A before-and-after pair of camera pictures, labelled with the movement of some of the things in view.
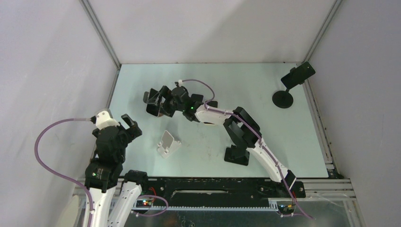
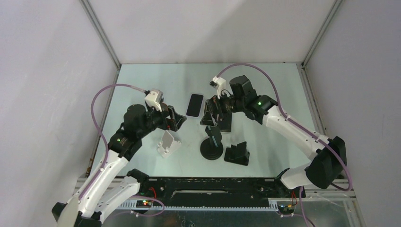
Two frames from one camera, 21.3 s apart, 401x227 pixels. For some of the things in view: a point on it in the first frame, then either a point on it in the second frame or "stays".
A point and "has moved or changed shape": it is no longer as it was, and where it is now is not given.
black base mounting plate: x=218 y=192 stays
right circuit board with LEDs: x=286 y=208 stays
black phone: x=298 y=75 → x=216 y=134
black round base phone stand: x=283 y=99 → x=211 y=148
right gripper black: x=165 y=109 → x=214 y=106
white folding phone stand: x=168 y=146 stays
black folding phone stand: x=237 y=155 stays
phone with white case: x=153 y=105 has moved or changed shape
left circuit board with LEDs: x=143 y=203 stays
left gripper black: x=134 y=131 → x=176 y=121
